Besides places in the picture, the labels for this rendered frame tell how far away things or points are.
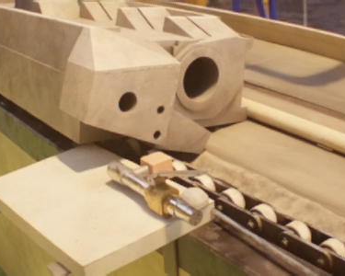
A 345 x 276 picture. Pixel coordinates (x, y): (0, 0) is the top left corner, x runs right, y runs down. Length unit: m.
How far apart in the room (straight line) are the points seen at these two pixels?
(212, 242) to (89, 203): 0.18
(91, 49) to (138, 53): 0.08
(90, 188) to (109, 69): 0.17
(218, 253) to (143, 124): 0.27
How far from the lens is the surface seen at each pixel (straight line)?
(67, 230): 0.76
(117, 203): 0.81
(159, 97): 0.92
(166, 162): 0.84
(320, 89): 1.36
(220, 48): 1.07
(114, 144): 1.04
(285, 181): 0.94
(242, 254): 0.73
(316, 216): 0.86
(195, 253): 0.78
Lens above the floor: 1.19
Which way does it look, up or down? 23 degrees down
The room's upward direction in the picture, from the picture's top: 4 degrees counter-clockwise
